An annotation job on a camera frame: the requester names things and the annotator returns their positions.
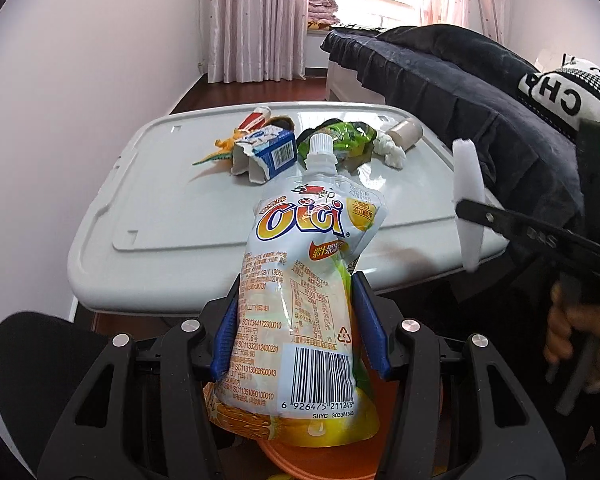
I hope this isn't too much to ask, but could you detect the person's right hand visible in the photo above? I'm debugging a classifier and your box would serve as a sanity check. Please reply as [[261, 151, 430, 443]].
[[544, 280, 600, 397]]

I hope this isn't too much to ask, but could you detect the yellow green toy dinosaur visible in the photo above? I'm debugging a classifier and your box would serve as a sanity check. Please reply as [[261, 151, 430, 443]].
[[192, 130, 242, 167]]

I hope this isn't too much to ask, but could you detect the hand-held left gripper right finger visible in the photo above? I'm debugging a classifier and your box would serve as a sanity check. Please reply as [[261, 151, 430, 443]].
[[350, 270, 566, 480]]

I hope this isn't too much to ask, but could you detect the green snack bag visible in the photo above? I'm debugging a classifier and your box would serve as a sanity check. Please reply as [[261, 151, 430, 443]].
[[297, 119, 379, 171]]

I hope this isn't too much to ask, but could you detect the blue white carton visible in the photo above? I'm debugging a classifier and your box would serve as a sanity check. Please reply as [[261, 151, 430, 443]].
[[230, 126, 299, 184]]

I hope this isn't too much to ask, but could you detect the orange plastic bin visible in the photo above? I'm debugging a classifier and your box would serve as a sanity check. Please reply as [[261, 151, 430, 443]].
[[202, 355, 447, 480]]

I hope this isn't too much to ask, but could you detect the red white wrapper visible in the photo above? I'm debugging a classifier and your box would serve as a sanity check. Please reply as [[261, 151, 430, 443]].
[[237, 106, 276, 134]]

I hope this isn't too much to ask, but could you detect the dark blue quilt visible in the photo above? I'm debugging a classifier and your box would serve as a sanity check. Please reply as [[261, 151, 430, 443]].
[[320, 27, 588, 303]]

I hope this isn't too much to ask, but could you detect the black white lettered cloth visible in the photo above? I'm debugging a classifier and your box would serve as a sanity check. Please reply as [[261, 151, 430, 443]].
[[516, 55, 600, 135]]

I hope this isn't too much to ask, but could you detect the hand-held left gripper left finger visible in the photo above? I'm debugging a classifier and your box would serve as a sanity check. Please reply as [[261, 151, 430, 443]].
[[37, 272, 243, 480]]

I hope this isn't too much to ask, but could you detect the white orange juice pouch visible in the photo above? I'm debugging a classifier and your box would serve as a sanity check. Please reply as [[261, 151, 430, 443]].
[[202, 133, 388, 448]]

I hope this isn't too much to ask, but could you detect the white plastic table lid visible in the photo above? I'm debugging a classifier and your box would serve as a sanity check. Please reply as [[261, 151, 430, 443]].
[[66, 102, 511, 318]]

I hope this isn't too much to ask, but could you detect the stack of folded quilts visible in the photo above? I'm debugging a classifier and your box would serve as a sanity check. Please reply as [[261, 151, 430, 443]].
[[307, 0, 342, 25]]

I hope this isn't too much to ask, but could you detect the black jacket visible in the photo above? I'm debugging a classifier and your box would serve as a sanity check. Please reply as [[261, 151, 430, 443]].
[[380, 23, 543, 78]]

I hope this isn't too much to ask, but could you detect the white bed frame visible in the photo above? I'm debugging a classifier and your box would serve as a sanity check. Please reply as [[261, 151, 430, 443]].
[[326, 51, 383, 106]]

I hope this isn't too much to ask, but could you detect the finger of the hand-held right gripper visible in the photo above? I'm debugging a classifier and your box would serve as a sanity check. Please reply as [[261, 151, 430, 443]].
[[455, 199, 600, 281]]

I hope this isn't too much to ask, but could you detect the white tissue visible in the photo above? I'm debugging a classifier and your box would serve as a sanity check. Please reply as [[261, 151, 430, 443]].
[[372, 132, 409, 167]]

